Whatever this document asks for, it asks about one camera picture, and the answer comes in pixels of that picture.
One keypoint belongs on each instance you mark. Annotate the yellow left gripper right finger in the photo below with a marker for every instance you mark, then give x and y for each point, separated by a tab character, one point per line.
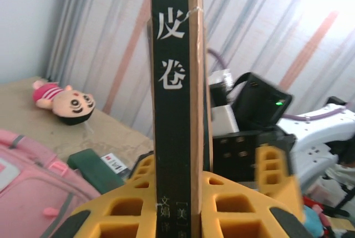
235	215

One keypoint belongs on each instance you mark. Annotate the pink school backpack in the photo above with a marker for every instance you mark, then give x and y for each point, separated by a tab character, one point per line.
33	182

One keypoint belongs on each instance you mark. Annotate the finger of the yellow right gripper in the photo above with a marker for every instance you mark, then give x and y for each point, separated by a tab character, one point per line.
280	182
144	168

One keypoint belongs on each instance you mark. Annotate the dark green pencil case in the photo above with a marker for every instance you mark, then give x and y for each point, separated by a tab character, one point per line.
94	171

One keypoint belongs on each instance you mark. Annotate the striped curtain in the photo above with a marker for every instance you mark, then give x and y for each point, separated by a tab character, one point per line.
249	27

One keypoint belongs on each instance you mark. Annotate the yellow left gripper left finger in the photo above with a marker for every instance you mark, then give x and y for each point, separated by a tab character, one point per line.
122	215

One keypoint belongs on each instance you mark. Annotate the black book with Chinese title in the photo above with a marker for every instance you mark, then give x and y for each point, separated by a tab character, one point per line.
172	110

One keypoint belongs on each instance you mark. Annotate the pink cartoon plush head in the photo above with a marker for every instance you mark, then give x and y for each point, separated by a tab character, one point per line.
69	105

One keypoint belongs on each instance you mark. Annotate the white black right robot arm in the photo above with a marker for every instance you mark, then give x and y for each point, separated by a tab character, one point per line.
319	132

